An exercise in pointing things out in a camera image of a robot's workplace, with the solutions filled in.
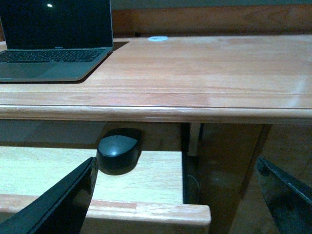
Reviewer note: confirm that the wooden pull-out keyboard tray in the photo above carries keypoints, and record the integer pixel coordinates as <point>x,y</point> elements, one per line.
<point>146,200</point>

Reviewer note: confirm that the grey open laptop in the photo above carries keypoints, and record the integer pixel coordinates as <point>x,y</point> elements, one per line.
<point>54,40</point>

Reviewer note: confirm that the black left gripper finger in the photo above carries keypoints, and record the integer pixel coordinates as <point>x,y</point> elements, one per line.
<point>61,209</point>

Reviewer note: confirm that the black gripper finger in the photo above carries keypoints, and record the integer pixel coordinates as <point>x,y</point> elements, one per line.
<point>289,200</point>
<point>61,209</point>

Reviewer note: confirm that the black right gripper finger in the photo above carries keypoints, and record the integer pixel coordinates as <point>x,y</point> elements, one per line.
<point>289,200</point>

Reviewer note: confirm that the black computer mouse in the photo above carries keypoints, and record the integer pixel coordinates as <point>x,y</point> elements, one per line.
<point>119,150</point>

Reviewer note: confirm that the black right drawer rail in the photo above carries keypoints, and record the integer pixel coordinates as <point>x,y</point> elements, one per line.
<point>191,134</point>

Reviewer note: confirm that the white desk cable grommet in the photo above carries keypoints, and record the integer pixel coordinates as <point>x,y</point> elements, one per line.
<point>158,38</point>

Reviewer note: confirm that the wooden desk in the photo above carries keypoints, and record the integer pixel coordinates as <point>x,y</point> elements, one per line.
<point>244,72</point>

